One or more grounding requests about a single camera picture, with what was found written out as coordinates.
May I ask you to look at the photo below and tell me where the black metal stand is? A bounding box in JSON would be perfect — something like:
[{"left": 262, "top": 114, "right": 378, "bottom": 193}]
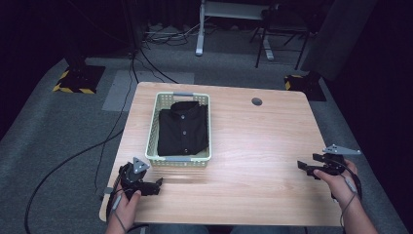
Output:
[{"left": 248, "top": 6, "right": 312, "bottom": 71}]

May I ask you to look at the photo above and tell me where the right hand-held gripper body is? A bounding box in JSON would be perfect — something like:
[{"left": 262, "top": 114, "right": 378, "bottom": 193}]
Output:
[{"left": 312, "top": 143, "right": 362, "bottom": 177}]

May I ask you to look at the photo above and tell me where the person's right hand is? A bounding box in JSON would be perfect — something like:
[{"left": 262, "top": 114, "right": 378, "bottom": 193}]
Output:
[{"left": 313, "top": 158, "right": 362, "bottom": 203}]

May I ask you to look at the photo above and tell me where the bundle of floor cables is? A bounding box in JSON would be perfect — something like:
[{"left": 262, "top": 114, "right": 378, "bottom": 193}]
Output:
[{"left": 141, "top": 21, "right": 204, "bottom": 47}]

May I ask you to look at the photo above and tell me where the person's right leg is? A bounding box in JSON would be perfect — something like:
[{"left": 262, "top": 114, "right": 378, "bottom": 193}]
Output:
[{"left": 229, "top": 225, "right": 290, "bottom": 234}]

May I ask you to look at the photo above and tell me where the black shirt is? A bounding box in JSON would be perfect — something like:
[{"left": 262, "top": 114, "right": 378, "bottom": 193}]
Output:
[{"left": 156, "top": 100, "right": 210, "bottom": 157}]

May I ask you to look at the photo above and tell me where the yellow-black striped stand base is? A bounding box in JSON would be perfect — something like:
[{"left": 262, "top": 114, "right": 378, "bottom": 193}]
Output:
[
  {"left": 52, "top": 63, "right": 107, "bottom": 96},
  {"left": 283, "top": 71, "right": 327, "bottom": 102}
]

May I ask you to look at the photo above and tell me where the left hand-held gripper cable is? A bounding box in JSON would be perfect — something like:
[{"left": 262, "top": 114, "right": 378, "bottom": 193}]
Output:
[{"left": 106, "top": 172, "right": 134, "bottom": 234}]

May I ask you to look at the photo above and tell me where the thin black floor cable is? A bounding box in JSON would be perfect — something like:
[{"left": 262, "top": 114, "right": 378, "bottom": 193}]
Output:
[{"left": 94, "top": 55, "right": 136, "bottom": 195}]

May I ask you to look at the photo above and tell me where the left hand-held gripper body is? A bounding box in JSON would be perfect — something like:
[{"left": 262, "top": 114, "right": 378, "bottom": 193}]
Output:
[{"left": 117, "top": 156, "right": 158, "bottom": 201}]

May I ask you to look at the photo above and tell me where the person's left hand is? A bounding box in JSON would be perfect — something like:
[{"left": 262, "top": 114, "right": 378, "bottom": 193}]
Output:
[{"left": 107, "top": 189, "right": 143, "bottom": 229}]

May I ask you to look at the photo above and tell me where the right hand-held gripper cable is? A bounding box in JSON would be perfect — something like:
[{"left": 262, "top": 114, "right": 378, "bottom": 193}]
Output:
[{"left": 330, "top": 159, "right": 363, "bottom": 229}]

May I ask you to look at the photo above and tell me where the grey curtain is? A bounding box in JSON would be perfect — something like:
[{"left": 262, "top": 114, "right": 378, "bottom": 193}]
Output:
[{"left": 299, "top": 0, "right": 380, "bottom": 81}]

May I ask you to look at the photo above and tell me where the thick black floor cable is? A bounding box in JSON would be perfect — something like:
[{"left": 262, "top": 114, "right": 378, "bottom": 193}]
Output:
[{"left": 24, "top": 128, "right": 126, "bottom": 234}]

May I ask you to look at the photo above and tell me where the pale green plastic basket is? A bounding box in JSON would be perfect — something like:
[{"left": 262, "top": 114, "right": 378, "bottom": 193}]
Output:
[{"left": 144, "top": 91, "right": 213, "bottom": 169}]

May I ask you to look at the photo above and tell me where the white desk frame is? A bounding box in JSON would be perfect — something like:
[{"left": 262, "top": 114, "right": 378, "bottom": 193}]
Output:
[{"left": 195, "top": 0, "right": 281, "bottom": 62}]

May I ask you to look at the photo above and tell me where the person's leg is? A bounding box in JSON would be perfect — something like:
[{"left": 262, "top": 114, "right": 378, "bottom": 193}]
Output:
[
  {"left": 145, "top": 223, "right": 209, "bottom": 234},
  {"left": 229, "top": 225, "right": 290, "bottom": 234}
]

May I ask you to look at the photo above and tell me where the person's left leg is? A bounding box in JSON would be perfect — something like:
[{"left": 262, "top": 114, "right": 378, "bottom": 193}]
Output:
[{"left": 145, "top": 223, "right": 209, "bottom": 234}]

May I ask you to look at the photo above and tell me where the hand-held gripper cable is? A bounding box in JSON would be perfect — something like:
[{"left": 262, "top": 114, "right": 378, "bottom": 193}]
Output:
[
  {"left": 106, "top": 172, "right": 134, "bottom": 234},
  {"left": 330, "top": 159, "right": 363, "bottom": 229}
]

